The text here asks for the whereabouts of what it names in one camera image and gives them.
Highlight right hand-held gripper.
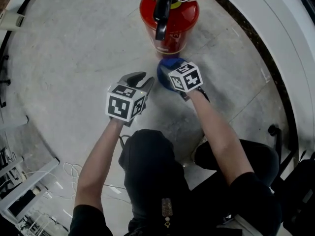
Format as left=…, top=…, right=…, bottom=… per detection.
left=159, top=60, right=210, bottom=102

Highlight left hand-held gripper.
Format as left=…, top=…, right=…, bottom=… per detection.
left=105, top=71, right=156, bottom=127

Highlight blue cloth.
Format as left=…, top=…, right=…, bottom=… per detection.
left=157, top=57, right=187, bottom=92

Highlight red fire extinguisher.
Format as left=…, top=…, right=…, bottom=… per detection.
left=139, top=0, right=200, bottom=59

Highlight person's left forearm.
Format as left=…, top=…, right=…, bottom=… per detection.
left=74, top=118, right=126, bottom=213

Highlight person's right forearm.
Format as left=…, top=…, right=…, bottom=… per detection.
left=188, top=88, right=254, bottom=188

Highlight person's black trousers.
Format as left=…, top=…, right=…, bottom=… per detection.
left=118, top=128, right=280, bottom=232

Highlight ornate hanging pendant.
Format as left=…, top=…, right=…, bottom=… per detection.
left=161, top=197, right=173, bottom=229

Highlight black padded office chair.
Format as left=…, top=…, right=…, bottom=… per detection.
left=0, top=54, right=12, bottom=109

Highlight person's black shirt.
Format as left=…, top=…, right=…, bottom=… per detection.
left=68, top=172, right=283, bottom=236

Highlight black mesh office chair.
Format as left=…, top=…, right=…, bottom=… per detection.
left=267, top=124, right=315, bottom=236

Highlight white desk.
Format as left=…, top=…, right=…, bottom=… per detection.
left=0, top=116, right=61, bottom=225

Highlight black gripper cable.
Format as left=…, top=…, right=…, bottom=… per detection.
left=119, top=134, right=131, bottom=148

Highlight white floor cable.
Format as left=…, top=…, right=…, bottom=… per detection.
left=23, top=162, right=83, bottom=201

